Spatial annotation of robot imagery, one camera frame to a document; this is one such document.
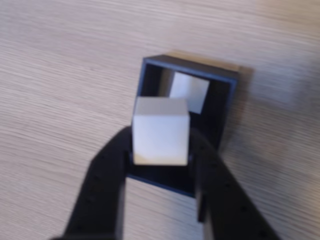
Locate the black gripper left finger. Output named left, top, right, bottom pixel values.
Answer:
left=63, top=126, right=135, bottom=240

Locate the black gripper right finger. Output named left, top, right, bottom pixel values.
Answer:
left=187, top=127, right=283, bottom=240

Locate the white wooden block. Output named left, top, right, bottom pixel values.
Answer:
left=169, top=71, right=210, bottom=115
left=131, top=96, right=190, bottom=166

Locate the black open box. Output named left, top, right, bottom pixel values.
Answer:
left=127, top=54, right=240, bottom=198

